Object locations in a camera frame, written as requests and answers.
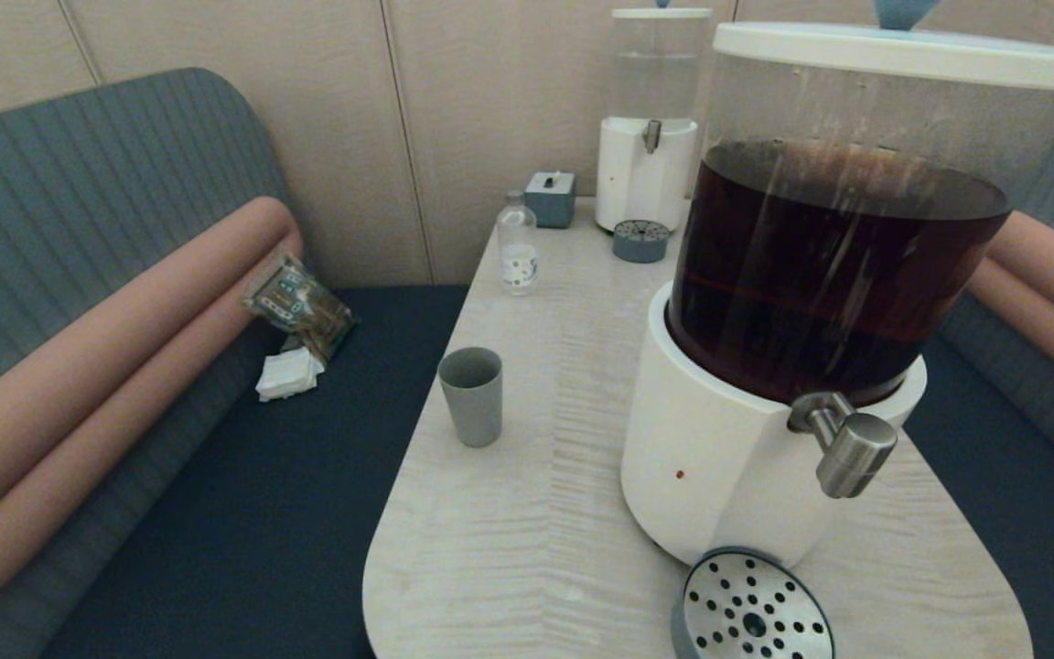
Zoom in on green snack package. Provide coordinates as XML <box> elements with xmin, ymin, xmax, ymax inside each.
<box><xmin>244</xmin><ymin>254</ymin><xmax>356</xmax><ymax>362</ymax></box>

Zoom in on small white water dispenser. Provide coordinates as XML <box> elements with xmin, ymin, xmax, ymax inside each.
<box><xmin>596</xmin><ymin>16</ymin><xmax>713</xmax><ymax>234</ymax></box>

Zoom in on teal upholstered bench sofa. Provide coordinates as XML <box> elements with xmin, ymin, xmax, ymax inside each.
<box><xmin>902</xmin><ymin>82</ymin><xmax>1054</xmax><ymax>659</ymax></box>
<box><xmin>0</xmin><ymin>66</ymin><xmax>471</xmax><ymax>659</ymax></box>

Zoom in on clear plastic bottle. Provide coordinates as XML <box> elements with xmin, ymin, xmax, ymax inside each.
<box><xmin>498</xmin><ymin>189</ymin><xmax>539</xmax><ymax>297</ymax></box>

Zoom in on large perforated metal drip tray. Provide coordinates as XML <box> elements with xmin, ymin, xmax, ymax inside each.
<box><xmin>671</xmin><ymin>547</ymin><xmax>835</xmax><ymax>659</ymax></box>

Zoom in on grey plastic cup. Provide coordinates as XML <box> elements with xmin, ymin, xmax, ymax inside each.
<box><xmin>437</xmin><ymin>346</ymin><xmax>504</xmax><ymax>448</ymax></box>

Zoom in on large dispenser with dark tea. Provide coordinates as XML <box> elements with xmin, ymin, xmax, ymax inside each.
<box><xmin>620</xmin><ymin>41</ymin><xmax>1054</xmax><ymax>570</ymax></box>

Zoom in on small grey drip tray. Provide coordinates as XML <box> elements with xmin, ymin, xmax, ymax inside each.
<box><xmin>613</xmin><ymin>220</ymin><xmax>671</xmax><ymax>265</ymax></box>

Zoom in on wide white lid blue knob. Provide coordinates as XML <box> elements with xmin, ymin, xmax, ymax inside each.
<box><xmin>713</xmin><ymin>0</ymin><xmax>1054</xmax><ymax>92</ymax></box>

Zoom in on small white dispenser lid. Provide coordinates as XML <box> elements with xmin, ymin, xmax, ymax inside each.
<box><xmin>612</xmin><ymin>0</ymin><xmax>713</xmax><ymax>21</ymax></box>

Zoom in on small grey box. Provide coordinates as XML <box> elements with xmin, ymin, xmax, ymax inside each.
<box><xmin>524</xmin><ymin>170</ymin><xmax>576</xmax><ymax>229</ymax></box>

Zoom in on white folded napkins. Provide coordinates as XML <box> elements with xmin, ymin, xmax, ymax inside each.
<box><xmin>255</xmin><ymin>346</ymin><xmax>326</xmax><ymax>403</ymax></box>

